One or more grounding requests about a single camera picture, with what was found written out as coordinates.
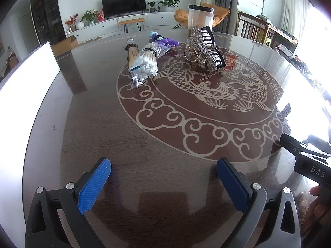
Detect green potted plant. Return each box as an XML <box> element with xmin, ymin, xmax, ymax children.
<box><xmin>81</xmin><ymin>10</ymin><xmax>98</xmax><ymax>26</ymax></box>
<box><xmin>158</xmin><ymin>0</ymin><xmax>180</xmax><ymax>13</ymax></box>

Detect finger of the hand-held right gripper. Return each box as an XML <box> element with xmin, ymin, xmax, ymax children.
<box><xmin>279</xmin><ymin>133</ymin><xmax>307</xmax><ymax>159</ymax></box>
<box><xmin>302</xmin><ymin>134</ymin><xmax>331</xmax><ymax>152</ymax></box>

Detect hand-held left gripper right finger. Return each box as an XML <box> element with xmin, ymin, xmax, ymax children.
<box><xmin>216</xmin><ymin>157</ymin><xmax>302</xmax><ymax>248</ymax></box>

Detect person's right hand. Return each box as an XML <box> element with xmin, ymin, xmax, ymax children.
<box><xmin>308</xmin><ymin>185</ymin><xmax>331</xmax><ymax>234</ymax></box>

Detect wooden chair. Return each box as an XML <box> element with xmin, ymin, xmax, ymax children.
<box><xmin>236</xmin><ymin>11</ymin><xmax>275</xmax><ymax>45</ymax></box>

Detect cardboard box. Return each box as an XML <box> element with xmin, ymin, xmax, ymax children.
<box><xmin>52</xmin><ymin>36</ymin><xmax>79</xmax><ymax>57</ymax></box>

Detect red flowers in vase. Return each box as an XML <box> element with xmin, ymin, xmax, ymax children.
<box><xmin>65</xmin><ymin>14</ymin><xmax>85</xmax><ymax>33</ymax></box>

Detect clear cylindrical container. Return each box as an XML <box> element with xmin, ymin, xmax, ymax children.
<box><xmin>188</xmin><ymin>4</ymin><xmax>215</xmax><ymax>38</ymax></box>

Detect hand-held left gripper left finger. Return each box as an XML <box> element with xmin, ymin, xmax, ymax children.
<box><xmin>24</xmin><ymin>157</ymin><xmax>112</xmax><ymax>248</ymax></box>

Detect brown cylindrical tube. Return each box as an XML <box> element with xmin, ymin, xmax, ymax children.
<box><xmin>125</xmin><ymin>39</ymin><xmax>142</xmax><ymax>68</ymax></box>

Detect white television cabinet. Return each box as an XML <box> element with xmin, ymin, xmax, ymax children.
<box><xmin>65</xmin><ymin>12</ymin><xmax>182</xmax><ymax>43</ymax></box>

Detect cluttered wooden sideboard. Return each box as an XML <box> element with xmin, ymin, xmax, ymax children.
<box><xmin>269</xmin><ymin>23</ymin><xmax>331</xmax><ymax>92</ymax></box>

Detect black television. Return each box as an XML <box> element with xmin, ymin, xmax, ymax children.
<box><xmin>101</xmin><ymin>0</ymin><xmax>146</xmax><ymax>19</ymax></box>

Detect orange lounge chair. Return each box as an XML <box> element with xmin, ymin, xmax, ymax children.
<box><xmin>174</xmin><ymin>3</ymin><xmax>230</xmax><ymax>29</ymax></box>

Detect white storage box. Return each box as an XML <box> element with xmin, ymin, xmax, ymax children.
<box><xmin>0</xmin><ymin>41</ymin><xmax>61</xmax><ymax>162</ymax></box>

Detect rhinestone hair claw clip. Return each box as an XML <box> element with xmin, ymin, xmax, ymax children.
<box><xmin>184</xmin><ymin>25</ymin><xmax>227</xmax><ymax>72</ymax></box>

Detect wooden bench stool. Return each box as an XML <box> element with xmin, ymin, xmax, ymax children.
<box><xmin>118</xmin><ymin>18</ymin><xmax>146</xmax><ymax>34</ymax></box>

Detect bag of cotton swabs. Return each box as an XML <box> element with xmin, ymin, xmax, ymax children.
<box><xmin>128</xmin><ymin>43</ymin><xmax>169</xmax><ymax>90</ymax></box>

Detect dark glass cabinet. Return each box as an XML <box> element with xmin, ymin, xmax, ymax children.
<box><xmin>29</xmin><ymin>0</ymin><xmax>65</xmax><ymax>46</ymax></box>

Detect purple plastic toy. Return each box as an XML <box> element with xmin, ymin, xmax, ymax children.
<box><xmin>152</xmin><ymin>36</ymin><xmax>180</xmax><ymax>48</ymax></box>

